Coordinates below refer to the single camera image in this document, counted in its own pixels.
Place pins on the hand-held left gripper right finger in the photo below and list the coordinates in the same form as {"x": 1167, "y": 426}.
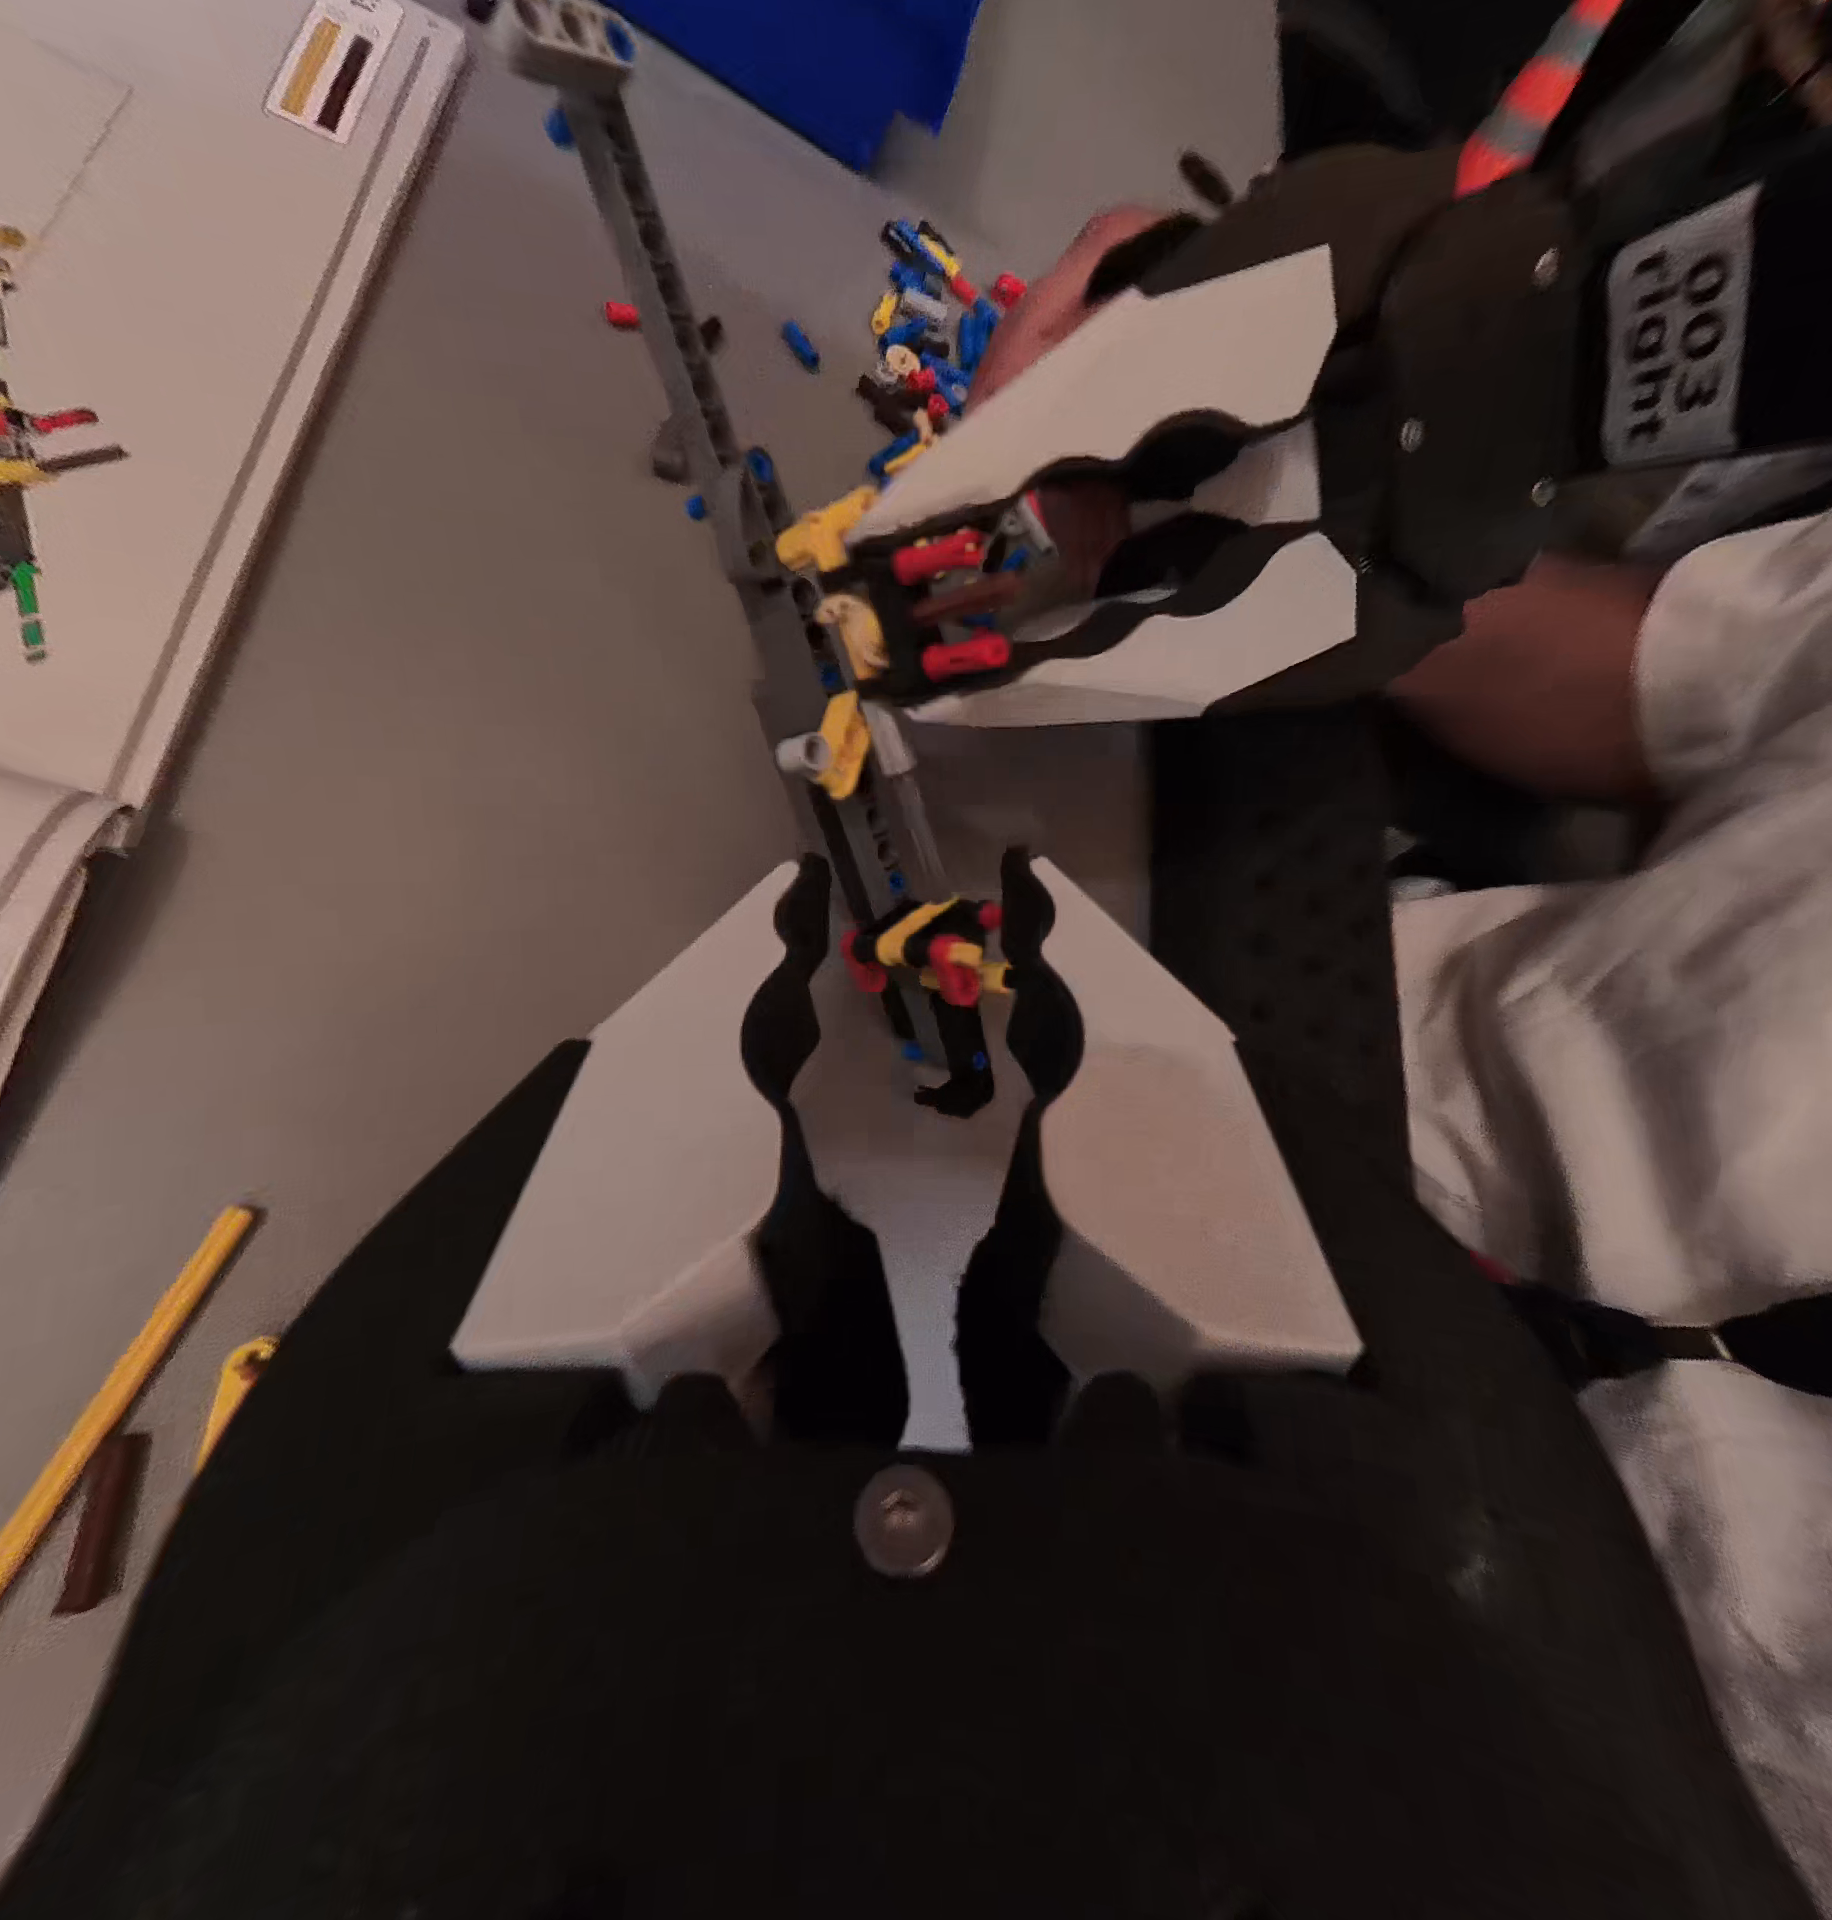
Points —
{"x": 1185, "y": 1202}

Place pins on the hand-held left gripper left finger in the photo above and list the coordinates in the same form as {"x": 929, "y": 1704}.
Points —
{"x": 616, "y": 1202}

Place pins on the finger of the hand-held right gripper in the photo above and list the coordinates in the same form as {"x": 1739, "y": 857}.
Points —
{"x": 1230, "y": 647}
{"x": 1156, "y": 391}

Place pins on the brown lego axle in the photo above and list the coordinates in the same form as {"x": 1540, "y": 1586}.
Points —
{"x": 960, "y": 604}

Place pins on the black lego fork red pins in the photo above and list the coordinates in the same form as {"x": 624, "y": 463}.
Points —
{"x": 940, "y": 602}

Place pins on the long grey lego beam assembly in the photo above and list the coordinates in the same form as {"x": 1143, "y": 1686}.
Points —
{"x": 705, "y": 407}

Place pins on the pile of small lego pins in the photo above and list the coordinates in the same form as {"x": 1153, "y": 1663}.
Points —
{"x": 931, "y": 347}

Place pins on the blue lego pin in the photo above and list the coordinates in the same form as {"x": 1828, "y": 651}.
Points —
{"x": 800, "y": 347}

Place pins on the yellow L-shaped lego beam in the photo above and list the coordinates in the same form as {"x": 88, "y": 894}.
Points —
{"x": 234, "y": 1387}

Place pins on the long yellow lego axle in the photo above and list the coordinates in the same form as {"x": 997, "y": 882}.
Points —
{"x": 99, "y": 1426}

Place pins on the brown lego connector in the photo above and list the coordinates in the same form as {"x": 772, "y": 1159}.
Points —
{"x": 101, "y": 1522}

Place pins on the open lego instruction booklet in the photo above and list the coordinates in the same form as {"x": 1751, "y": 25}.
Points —
{"x": 136, "y": 452}

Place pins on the person's right hand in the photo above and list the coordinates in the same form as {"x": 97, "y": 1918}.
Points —
{"x": 1036, "y": 302}

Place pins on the black foam pad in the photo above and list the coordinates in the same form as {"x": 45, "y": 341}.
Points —
{"x": 1276, "y": 977}

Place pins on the orange reflective vest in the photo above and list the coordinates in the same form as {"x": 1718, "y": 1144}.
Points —
{"x": 1531, "y": 92}

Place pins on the blue plastic bin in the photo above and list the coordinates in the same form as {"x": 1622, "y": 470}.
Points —
{"x": 795, "y": 62}

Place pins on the person's white shirt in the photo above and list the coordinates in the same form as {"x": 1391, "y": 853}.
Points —
{"x": 1681, "y": 1126}

